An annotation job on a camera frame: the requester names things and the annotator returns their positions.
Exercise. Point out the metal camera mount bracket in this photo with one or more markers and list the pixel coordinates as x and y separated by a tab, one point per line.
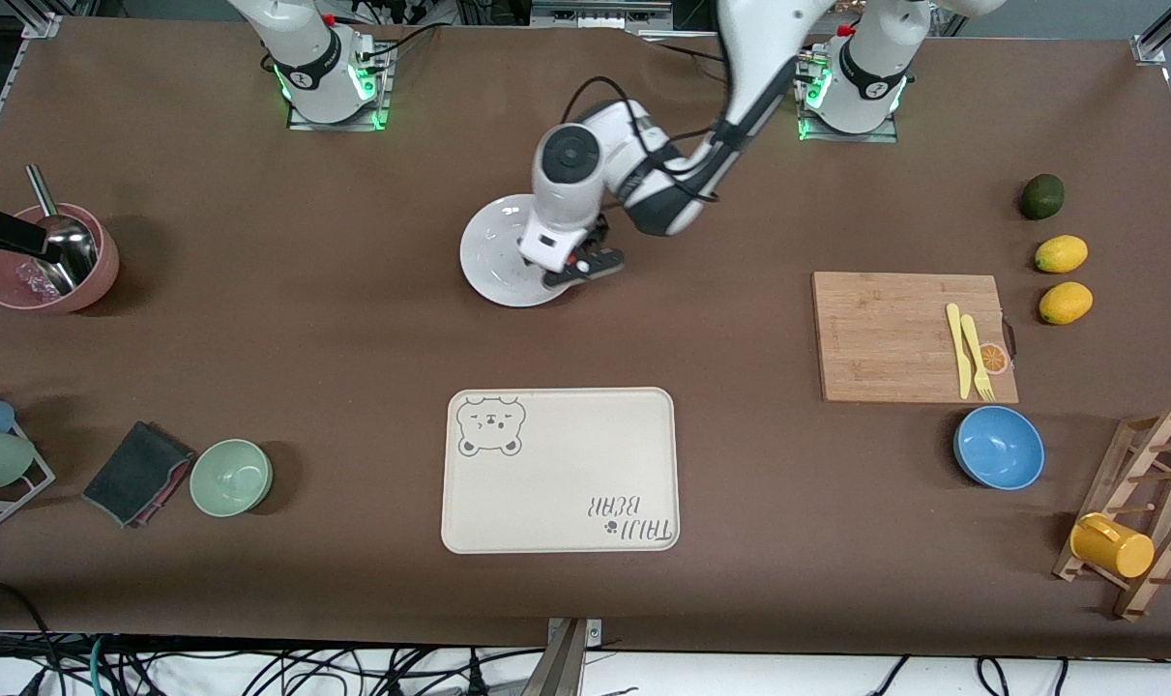
561	662

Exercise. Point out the metal ladle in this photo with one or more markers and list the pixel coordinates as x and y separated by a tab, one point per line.
73	253

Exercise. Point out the blue bowl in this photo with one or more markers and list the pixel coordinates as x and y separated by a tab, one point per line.
999	448

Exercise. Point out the aluminium frame rail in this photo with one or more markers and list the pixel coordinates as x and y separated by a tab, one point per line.
39	24
1160	34

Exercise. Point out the pink bowl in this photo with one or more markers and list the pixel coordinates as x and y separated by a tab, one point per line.
0	285

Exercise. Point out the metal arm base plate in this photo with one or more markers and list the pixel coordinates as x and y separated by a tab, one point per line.
305	124
880	137

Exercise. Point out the yellow plastic knife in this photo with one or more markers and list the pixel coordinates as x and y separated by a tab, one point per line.
962	362

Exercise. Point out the dark green avocado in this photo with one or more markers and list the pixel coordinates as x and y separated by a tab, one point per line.
1041	196

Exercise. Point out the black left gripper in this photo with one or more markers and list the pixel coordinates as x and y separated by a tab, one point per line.
596	235

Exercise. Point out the white round plate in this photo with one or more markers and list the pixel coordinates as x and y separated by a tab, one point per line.
493	256

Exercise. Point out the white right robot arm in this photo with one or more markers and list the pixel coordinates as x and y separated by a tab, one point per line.
305	58

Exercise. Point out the wooden cutting board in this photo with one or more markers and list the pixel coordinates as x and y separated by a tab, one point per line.
875	329

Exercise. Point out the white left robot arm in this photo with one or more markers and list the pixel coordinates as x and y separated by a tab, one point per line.
570	184

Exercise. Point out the yellow lemon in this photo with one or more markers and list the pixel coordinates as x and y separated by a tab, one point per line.
1066	303
1061	253

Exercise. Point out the yellow plastic fork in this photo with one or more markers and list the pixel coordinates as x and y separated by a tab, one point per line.
977	353

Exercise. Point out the cream bear print tray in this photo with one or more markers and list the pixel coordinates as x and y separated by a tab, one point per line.
556	474

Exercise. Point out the pale green bowl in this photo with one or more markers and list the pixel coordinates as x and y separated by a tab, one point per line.
230	478

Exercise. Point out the wooden mug rack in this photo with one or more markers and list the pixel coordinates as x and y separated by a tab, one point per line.
1141	445

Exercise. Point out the yellow mug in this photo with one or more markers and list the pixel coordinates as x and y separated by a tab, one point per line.
1112	546

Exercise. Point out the dark folded cloth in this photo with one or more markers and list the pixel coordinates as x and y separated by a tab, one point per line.
135	472

